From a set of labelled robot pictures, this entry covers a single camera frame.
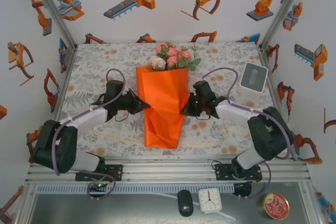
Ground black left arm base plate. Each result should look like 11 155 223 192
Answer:
75 164 123 182

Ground teal fake flower stem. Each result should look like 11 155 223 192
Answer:
187 45 202 72

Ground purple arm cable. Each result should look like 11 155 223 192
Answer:
51 68 126 201
201 68 293 200

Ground black computer mouse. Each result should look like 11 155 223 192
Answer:
177 189 194 217

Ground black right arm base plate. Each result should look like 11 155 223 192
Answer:
215 163 263 182

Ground orange wrapping paper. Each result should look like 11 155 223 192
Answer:
135 66 190 149

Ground aluminium side rail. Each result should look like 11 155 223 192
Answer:
43 42 78 162

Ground aluminium frame cross rails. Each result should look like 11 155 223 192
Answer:
25 155 312 183

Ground white square clock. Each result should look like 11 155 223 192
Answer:
198 187 223 214

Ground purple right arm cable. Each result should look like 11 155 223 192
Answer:
201 68 293 200

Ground cream rose fake flower stem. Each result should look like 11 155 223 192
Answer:
151 57 167 71

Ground floral patterned tablecloth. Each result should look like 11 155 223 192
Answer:
54 41 292 156

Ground aluminium corner post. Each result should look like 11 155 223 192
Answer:
258 0 312 48
26 0 77 48

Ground red gold round tin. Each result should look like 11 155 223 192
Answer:
262 192 290 221

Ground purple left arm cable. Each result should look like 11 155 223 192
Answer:
51 68 126 201

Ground black controller board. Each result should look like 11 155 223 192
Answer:
233 183 252 200
87 182 108 196

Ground pink rose fake flower stem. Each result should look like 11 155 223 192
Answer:
155 41 179 70
167 46 194 70

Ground white grey tissue box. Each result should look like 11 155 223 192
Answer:
237 62 269 94

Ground white slotted cable duct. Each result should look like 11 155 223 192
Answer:
35 185 235 194

